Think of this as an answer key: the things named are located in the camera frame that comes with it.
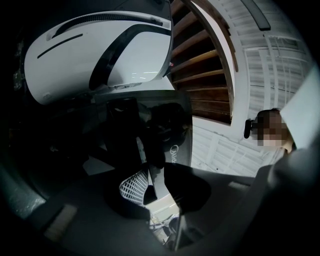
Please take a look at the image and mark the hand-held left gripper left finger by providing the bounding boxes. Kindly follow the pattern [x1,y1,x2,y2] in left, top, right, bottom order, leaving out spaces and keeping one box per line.
[103,166,159,221]

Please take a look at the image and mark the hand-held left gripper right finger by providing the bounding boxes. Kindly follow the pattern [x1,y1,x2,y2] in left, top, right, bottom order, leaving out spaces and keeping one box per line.
[163,161,213,215]

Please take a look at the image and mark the dark glossy detergent drawer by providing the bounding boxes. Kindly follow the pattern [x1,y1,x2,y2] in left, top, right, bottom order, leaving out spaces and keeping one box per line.
[93,89,194,204]

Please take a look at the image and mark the person's grey sleeve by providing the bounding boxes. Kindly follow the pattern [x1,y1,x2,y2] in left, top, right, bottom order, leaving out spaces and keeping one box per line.
[224,143,320,256]

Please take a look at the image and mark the person's head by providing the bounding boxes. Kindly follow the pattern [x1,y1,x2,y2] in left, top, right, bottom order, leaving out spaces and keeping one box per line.
[255,107,297,154]

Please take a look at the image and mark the brown wooden staircase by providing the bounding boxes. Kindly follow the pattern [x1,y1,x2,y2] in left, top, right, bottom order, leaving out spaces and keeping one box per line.
[169,0,239,126]

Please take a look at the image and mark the black bar fixture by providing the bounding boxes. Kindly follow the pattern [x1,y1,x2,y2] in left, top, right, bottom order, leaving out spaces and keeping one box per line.
[240,0,272,32]

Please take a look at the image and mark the black head-worn camera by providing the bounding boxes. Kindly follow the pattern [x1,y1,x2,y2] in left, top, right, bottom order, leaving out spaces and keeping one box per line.
[243,118,258,140]

